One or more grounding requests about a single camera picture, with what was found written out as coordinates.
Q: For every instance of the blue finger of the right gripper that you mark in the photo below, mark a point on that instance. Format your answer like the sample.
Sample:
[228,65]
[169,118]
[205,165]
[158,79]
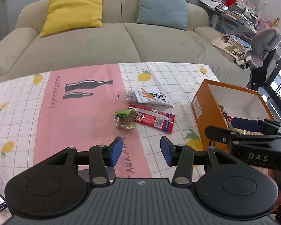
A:
[245,124]
[221,135]

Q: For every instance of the red dates snack packet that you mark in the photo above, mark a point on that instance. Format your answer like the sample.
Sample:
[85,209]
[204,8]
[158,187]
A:
[228,119]

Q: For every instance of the light blue cushion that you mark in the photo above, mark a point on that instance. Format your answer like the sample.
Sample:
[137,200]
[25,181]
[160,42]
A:
[168,13]

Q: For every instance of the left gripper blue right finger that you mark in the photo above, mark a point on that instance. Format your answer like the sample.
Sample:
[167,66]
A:
[181,157]

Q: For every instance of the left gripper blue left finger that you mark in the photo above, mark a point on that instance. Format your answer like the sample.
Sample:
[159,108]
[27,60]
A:
[102,156]

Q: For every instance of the orange cardboard box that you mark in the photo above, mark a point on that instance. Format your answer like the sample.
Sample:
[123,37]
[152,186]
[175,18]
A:
[212,98]

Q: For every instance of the cluttered side desk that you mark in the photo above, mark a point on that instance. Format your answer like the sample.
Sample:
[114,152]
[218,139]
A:
[233,25]

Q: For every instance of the grey office chair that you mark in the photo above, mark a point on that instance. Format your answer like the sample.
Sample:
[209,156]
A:
[262,44]

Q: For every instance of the white carrot stick snack packet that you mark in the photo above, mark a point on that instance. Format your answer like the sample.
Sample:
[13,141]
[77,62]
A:
[154,97]

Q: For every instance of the beige sofa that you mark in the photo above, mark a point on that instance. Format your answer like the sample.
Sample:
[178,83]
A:
[120,40]

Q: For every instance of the green nut snack packet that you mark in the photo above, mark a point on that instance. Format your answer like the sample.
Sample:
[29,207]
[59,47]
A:
[125,118]

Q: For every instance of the red white snack packet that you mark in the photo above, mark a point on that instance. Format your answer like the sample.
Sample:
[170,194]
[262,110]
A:
[154,118]

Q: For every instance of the small clear wrapped candy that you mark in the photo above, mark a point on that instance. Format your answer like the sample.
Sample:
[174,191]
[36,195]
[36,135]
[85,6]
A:
[131,96]

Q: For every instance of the yellow cushion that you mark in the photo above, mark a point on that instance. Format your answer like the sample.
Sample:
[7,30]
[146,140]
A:
[65,15]

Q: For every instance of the pink white patterned tablecloth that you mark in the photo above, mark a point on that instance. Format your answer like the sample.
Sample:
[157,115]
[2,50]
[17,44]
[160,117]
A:
[44,113]

